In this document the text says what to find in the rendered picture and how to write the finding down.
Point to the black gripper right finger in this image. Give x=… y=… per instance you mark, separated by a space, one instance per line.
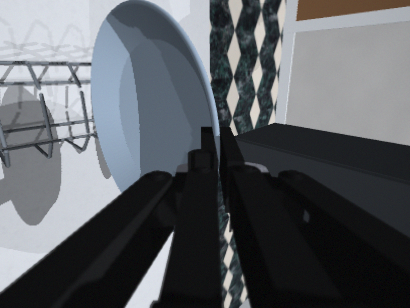
x=362 y=257

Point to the black wire dish rack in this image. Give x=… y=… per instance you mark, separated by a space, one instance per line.
x=43 y=105

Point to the light blue plate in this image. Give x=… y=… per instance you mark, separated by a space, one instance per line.
x=150 y=93

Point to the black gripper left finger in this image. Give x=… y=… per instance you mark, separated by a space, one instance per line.
x=103 y=262

